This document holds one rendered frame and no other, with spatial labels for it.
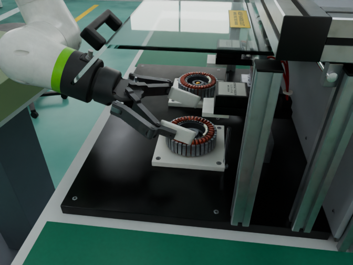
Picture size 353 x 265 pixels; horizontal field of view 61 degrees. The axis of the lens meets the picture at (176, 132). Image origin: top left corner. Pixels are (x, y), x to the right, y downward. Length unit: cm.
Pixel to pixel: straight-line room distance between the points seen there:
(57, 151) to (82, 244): 149
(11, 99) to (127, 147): 39
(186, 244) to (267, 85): 30
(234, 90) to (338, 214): 28
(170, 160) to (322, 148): 31
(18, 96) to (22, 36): 35
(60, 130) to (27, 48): 160
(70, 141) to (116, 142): 138
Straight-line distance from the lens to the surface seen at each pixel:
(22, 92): 98
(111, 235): 56
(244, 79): 87
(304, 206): 52
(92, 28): 48
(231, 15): 52
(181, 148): 62
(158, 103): 84
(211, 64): 81
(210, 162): 63
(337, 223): 56
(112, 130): 75
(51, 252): 57
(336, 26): 35
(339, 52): 36
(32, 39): 64
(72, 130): 217
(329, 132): 43
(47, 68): 62
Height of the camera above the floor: 120
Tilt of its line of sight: 36 degrees down
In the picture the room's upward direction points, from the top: straight up
